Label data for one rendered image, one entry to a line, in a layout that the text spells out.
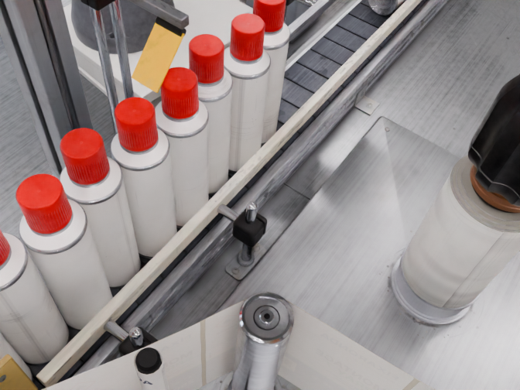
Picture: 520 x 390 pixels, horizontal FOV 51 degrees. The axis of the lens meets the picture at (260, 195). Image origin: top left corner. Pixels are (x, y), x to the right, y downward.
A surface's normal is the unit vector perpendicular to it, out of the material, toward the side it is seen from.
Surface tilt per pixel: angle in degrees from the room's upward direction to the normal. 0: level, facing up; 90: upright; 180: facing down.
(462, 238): 87
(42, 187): 3
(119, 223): 90
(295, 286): 0
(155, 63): 47
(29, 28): 90
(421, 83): 0
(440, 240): 91
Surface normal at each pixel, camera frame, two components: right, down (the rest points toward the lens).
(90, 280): 0.77, 0.55
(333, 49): 0.07, -0.58
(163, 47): -0.37, 0.06
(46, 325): 0.89, 0.40
